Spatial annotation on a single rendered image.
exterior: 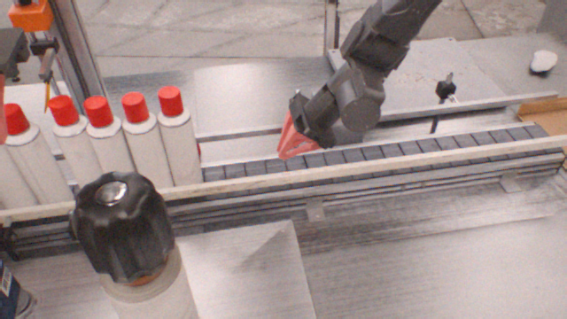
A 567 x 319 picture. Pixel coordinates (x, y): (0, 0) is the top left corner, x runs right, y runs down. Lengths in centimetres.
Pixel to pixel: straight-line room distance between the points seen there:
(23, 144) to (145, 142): 17
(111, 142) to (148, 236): 32
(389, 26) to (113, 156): 45
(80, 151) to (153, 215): 35
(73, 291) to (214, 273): 20
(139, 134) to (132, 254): 30
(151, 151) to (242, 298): 26
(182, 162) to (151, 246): 33
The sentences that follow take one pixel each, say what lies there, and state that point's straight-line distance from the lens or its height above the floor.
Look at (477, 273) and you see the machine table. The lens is 82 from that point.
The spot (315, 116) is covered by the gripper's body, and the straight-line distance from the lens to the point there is 72.
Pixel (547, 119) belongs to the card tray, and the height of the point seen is 83.
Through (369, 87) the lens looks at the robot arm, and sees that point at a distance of 63.
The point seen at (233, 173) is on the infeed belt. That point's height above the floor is 88.
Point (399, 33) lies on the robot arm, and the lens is 65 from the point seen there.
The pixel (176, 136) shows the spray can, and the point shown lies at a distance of 71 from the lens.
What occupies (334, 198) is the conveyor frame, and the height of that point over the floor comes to 84.
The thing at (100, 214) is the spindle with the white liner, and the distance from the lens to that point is 41.
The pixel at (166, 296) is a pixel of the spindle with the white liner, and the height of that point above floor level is 105.
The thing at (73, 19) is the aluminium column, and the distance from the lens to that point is 78.
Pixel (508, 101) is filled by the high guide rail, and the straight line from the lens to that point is 96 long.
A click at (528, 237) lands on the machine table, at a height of 83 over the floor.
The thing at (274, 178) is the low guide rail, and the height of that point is 91.
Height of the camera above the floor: 147
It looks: 44 degrees down
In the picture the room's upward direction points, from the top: straight up
